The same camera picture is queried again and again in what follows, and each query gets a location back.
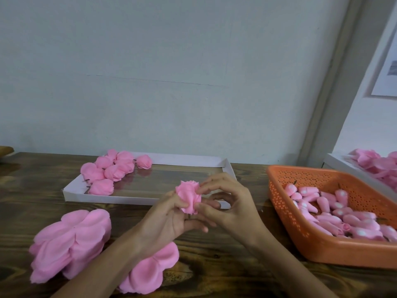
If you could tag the person's right hand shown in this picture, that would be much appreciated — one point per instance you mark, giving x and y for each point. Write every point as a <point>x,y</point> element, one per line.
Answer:
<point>239,211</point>

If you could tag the person's left hand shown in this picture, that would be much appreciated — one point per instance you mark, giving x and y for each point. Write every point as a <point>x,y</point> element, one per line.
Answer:
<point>162,223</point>

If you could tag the white shallow tray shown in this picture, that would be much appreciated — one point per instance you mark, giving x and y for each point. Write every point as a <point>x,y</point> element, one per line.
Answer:
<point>155,183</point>

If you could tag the stack of pink petals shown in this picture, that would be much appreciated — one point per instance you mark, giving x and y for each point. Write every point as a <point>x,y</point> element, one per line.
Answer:
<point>149,273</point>
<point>68,245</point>

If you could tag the pink petal flower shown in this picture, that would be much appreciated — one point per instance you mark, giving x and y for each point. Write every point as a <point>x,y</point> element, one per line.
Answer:
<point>126,163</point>

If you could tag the group of finished pink roses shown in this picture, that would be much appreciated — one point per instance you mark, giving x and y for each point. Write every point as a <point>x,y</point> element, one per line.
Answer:
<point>92,172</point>

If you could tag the pink rose buds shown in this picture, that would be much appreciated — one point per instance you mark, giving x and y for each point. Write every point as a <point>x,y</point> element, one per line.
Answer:
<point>329,214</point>

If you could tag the pile of pink petals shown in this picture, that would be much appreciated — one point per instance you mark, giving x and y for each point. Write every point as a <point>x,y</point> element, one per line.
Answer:
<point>372,163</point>

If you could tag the person's left forearm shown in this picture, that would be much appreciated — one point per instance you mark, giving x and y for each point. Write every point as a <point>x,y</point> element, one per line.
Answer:
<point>102,270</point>

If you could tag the person's right forearm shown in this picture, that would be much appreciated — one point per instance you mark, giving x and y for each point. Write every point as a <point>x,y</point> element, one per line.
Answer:
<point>291,270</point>

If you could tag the orange plastic basket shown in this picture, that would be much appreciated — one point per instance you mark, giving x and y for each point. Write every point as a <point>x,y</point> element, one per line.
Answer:
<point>316,248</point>

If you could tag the white paper notice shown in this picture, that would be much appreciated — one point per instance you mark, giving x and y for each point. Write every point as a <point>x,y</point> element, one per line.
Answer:
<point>386,74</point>

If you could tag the grey door frame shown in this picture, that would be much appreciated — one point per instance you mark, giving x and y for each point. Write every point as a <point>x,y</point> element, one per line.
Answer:
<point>341,77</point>

